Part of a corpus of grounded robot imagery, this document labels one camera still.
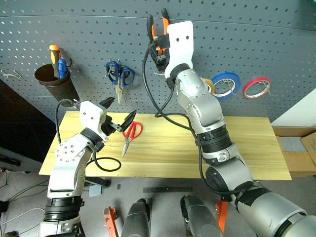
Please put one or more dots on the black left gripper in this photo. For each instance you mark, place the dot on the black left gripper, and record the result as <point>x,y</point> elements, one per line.
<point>107,127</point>

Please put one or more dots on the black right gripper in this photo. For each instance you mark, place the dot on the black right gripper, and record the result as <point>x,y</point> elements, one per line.
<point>156,53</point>

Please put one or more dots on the orange and black pliers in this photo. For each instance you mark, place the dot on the orange and black pliers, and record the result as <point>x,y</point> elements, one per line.
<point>149,24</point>

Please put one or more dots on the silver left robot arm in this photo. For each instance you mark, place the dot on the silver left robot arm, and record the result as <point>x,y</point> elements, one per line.
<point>66,158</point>

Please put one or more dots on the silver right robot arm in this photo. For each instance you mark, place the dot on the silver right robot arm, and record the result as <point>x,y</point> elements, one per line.
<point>212,128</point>

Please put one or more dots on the yellow tape roll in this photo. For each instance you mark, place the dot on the yellow tape roll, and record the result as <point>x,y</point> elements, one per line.
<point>209,85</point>

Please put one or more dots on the blue tape roll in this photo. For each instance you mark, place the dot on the blue tape roll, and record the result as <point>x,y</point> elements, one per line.
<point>232,76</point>

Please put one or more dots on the dark grey pegboard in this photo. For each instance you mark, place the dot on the dark grey pegboard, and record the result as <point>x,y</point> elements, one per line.
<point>74,29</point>

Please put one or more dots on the red tape roll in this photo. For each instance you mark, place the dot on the red tape roll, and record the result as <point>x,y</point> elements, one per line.
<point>256,80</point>

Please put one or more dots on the black tool holder cup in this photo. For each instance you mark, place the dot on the black tool holder cup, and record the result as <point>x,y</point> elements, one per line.
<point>58,86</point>

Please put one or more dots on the black table stand foot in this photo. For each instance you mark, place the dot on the black table stand foot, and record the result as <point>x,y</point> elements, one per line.
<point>98,181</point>

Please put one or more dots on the orange and black screwdriver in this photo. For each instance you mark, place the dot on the orange and black screwdriver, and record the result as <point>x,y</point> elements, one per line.
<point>54,59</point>

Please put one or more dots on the black flat ruler strip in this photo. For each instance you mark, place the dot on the black flat ruler strip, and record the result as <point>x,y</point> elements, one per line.
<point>168,189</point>

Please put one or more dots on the orange red clamp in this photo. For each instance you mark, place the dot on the orange red clamp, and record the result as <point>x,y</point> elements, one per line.
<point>109,219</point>
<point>223,214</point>

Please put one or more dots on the dark rounded robot shape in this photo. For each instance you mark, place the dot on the dark rounded robot shape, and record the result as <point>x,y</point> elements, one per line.
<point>135,219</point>
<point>200,217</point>

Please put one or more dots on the brown cardboard box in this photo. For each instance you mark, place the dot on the brown cardboard box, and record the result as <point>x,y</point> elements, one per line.
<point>298,163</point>

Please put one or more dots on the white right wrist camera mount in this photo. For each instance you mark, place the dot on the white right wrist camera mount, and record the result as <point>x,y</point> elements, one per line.
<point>180,47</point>

